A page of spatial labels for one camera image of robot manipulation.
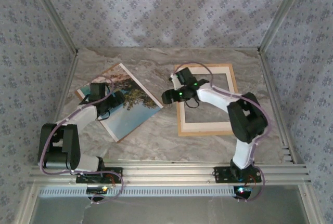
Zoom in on white picture mat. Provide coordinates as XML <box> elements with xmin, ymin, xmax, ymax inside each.
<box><xmin>176</xmin><ymin>67</ymin><xmax>236</xmax><ymax>133</ymax></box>

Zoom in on light wooden picture frame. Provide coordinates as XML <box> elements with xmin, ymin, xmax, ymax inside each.
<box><xmin>173</xmin><ymin>62</ymin><xmax>239</xmax><ymax>137</ymax></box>

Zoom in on black controller board with LED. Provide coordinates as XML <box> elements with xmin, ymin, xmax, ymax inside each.
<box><xmin>86</xmin><ymin>186</ymin><xmax>109</xmax><ymax>201</ymax></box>
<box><xmin>233</xmin><ymin>185</ymin><xmax>253</xmax><ymax>200</ymax></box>

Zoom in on grey metal panel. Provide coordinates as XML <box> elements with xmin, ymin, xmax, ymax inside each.
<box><xmin>32</xmin><ymin>185</ymin><xmax>309</xmax><ymax>224</ymax></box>

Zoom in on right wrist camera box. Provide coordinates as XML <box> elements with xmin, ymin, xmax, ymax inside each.
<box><xmin>169</xmin><ymin>74</ymin><xmax>181</xmax><ymax>91</ymax></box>

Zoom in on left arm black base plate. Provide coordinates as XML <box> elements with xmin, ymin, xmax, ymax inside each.
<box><xmin>75</xmin><ymin>167</ymin><xmax>123</xmax><ymax>185</ymax></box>

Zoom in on long aluminium mounting rail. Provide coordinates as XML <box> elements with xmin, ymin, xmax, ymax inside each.
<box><xmin>28</xmin><ymin>163</ymin><xmax>312</xmax><ymax>186</ymax></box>

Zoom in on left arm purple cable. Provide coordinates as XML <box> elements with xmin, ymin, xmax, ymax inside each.
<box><xmin>37</xmin><ymin>77</ymin><xmax>123</xmax><ymax>205</ymax></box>

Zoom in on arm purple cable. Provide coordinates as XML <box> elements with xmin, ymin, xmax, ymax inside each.
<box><xmin>37</xmin><ymin>77</ymin><xmax>123</xmax><ymax>205</ymax></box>
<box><xmin>170</xmin><ymin>61</ymin><xmax>273</xmax><ymax>204</ymax></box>

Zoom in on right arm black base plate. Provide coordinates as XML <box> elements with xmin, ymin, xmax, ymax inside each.
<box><xmin>213</xmin><ymin>166</ymin><xmax>262</xmax><ymax>184</ymax></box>

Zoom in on aluminium corner post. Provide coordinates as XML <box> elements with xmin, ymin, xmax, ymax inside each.
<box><xmin>258</xmin><ymin>0</ymin><xmax>312</xmax><ymax>52</ymax></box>
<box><xmin>25</xmin><ymin>0</ymin><xmax>80</xmax><ymax>55</ymax></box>

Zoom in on grey slotted cable duct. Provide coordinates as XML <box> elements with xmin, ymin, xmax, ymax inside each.
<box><xmin>38</xmin><ymin>185</ymin><xmax>236</xmax><ymax>199</ymax></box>

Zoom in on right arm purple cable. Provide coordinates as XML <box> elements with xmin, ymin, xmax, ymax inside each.
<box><xmin>170</xmin><ymin>61</ymin><xmax>273</xmax><ymax>204</ymax></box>

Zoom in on aluminium frame leg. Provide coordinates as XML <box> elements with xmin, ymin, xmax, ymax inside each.
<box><xmin>298</xmin><ymin>184</ymin><xmax>323</xmax><ymax>224</ymax></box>
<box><xmin>14</xmin><ymin>185</ymin><xmax>40</xmax><ymax>224</ymax></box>

